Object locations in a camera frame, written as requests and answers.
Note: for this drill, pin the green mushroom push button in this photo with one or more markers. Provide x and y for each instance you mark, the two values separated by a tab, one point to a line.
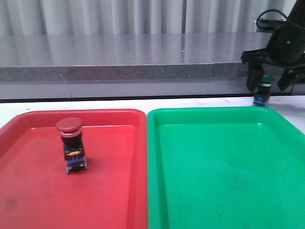
263	93

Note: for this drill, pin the red mushroom push button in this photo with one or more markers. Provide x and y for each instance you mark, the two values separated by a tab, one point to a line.
71	135

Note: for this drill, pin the grey stone platform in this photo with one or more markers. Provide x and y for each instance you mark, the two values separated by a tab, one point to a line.
109	66

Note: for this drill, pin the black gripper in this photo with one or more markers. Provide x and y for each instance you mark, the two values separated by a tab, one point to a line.
285	48

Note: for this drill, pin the green plastic tray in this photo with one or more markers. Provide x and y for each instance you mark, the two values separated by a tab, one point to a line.
225	168

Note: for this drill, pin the red plastic tray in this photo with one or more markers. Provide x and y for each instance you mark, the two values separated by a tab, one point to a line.
37	193

